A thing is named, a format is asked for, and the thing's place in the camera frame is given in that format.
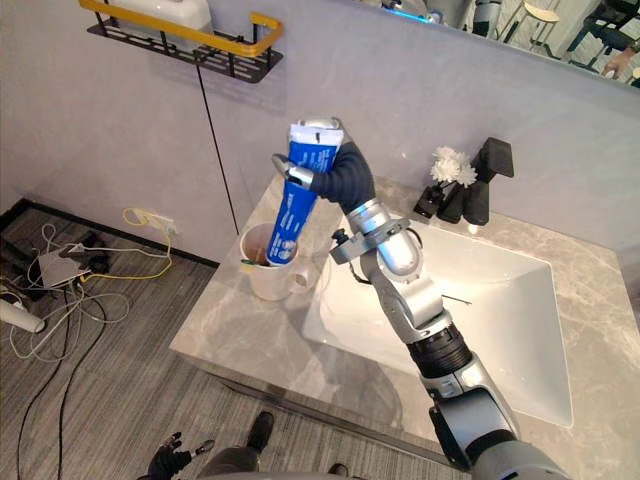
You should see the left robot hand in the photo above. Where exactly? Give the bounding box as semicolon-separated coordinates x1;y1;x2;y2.
146;432;216;480

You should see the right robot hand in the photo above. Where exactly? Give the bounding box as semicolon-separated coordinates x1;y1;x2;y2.
271;116;377;212

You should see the blue toothpaste tube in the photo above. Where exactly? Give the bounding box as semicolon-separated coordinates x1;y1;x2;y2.
266;119;346;267

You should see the grey robot leg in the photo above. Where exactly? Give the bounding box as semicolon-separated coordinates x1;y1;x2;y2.
198;445;261;480

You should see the small black vase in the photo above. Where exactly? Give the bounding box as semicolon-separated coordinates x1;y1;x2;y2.
413;182;446;218

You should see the translucent grey cup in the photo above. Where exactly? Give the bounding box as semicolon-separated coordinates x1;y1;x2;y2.
297;232;335;296

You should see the white flower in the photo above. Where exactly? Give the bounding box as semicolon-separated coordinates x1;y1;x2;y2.
430;145;477;189

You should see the black faucet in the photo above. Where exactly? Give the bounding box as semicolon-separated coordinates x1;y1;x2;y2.
437;136;516;228

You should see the white mug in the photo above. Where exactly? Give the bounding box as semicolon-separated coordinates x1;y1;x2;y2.
238;223;322;303

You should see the white handheld device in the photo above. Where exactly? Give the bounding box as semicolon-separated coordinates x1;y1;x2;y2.
0;293;47;334

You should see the white sink basin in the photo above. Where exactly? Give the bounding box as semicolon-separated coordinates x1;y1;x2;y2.
301;213;574;429

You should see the grey box on floor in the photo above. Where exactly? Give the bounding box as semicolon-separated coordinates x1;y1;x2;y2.
36;242;94;289

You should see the white container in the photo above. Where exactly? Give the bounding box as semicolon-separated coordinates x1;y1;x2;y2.
106;0;212;32

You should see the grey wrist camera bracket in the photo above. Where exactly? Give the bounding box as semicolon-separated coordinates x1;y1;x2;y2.
328;219;417;267

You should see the black floor cable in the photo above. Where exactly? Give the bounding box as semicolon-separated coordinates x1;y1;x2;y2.
17;287;109;480

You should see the thin black hanging cable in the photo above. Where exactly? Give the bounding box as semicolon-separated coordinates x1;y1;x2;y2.
196;63;241;237

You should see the white cable tangle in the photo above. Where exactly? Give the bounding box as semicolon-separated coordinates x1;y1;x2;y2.
7;222;131;361

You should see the white wall socket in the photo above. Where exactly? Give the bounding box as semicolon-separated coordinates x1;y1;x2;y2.
146;211;180;237

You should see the black shelf with yellow rail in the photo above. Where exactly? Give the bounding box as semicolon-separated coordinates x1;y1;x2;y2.
78;0;285;85

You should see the yellow cable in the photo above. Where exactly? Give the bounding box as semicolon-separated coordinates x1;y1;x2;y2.
78;206;174;282

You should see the wall mirror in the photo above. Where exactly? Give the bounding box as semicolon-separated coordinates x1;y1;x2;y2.
349;0;640;92

